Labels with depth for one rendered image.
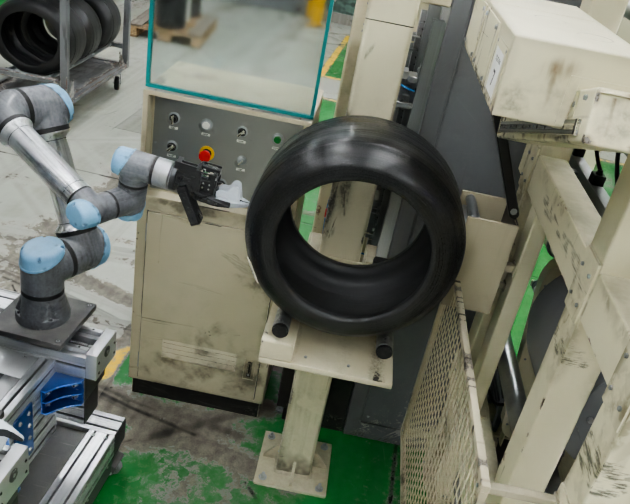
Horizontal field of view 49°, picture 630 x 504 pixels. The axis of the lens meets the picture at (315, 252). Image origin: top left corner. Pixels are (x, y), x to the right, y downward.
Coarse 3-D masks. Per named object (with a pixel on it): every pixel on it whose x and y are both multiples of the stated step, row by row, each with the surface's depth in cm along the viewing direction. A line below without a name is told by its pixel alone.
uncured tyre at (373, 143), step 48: (288, 144) 176; (336, 144) 162; (384, 144) 161; (288, 192) 165; (432, 192) 162; (288, 240) 200; (432, 240) 166; (288, 288) 177; (336, 288) 203; (384, 288) 202; (432, 288) 173
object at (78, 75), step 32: (32, 0) 473; (64, 0) 458; (96, 0) 546; (128, 0) 576; (0, 32) 483; (32, 32) 540; (64, 32) 468; (96, 32) 526; (128, 32) 589; (32, 64) 512; (64, 64) 478; (96, 64) 590; (128, 64) 605
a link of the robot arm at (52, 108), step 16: (32, 96) 185; (48, 96) 189; (64, 96) 193; (32, 112) 185; (48, 112) 189; (64, 112) 193; (48, 128) 190; (64, 128) 193; (64, 144) 194; (64, 208) 197; (64, 224) 198; (64, 240) 197; (80, 240) 198; (96, 240) 202; (80, 256) 197; (96, 256) 202; (80, 272) 200
